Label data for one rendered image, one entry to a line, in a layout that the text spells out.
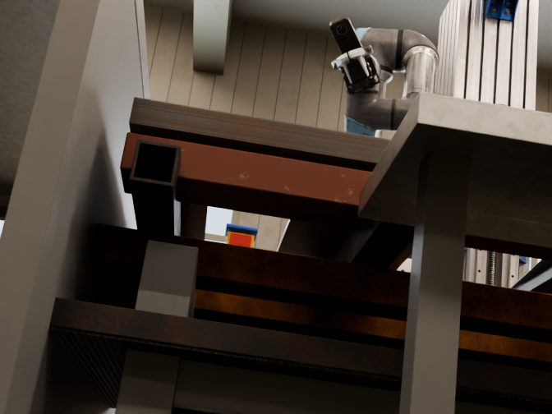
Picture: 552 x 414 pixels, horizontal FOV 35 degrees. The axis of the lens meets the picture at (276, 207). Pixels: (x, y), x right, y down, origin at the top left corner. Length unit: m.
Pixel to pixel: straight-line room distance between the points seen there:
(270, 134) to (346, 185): 0.11
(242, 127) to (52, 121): 0.28
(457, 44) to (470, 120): 1.95
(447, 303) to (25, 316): 0.38
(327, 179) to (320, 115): 4.63
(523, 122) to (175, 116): 0.46
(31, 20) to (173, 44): 4.47
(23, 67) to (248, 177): 0.62
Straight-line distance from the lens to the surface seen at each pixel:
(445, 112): 0.75
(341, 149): 1.07
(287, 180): 1.04
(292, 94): 5.71
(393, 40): 2.37
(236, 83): 5.71
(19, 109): 1.72
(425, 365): 0.80
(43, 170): 0.86
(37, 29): 1.41
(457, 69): 2.66
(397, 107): 2.03
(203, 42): 5.40
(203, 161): 1.04
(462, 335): 1.41
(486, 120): 0.76
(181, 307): 1.00
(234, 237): 1.60
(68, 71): 0.90
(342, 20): 1.89
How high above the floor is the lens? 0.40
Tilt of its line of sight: 19 degrees up
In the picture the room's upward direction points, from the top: 8 degrees clockwise
